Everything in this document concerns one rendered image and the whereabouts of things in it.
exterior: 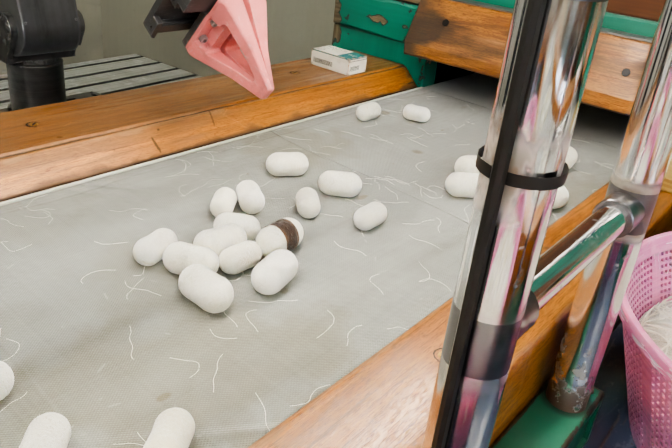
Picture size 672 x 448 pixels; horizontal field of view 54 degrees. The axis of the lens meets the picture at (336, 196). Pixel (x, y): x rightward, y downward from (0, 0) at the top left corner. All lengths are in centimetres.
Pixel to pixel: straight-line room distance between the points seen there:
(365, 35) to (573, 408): 63
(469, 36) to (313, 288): 44
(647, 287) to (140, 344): 34
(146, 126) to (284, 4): 159
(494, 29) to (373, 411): 54
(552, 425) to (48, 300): 29
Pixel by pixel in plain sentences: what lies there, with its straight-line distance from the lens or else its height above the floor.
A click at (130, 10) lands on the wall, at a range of 274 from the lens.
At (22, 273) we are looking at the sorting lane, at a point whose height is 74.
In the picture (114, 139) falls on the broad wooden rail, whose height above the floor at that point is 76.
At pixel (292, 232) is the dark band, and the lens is 44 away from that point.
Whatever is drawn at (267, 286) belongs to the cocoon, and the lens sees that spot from 39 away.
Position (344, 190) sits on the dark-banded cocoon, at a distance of 53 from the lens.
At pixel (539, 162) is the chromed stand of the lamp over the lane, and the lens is 19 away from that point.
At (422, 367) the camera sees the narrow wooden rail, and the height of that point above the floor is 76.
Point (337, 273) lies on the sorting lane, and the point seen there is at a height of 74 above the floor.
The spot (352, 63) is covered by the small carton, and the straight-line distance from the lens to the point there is 79.
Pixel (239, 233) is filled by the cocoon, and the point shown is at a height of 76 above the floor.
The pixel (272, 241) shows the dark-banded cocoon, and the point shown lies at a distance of 43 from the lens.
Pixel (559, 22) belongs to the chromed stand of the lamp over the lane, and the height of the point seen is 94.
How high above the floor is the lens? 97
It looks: 25 degrees down
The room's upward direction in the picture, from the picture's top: 6 degrees clockwise
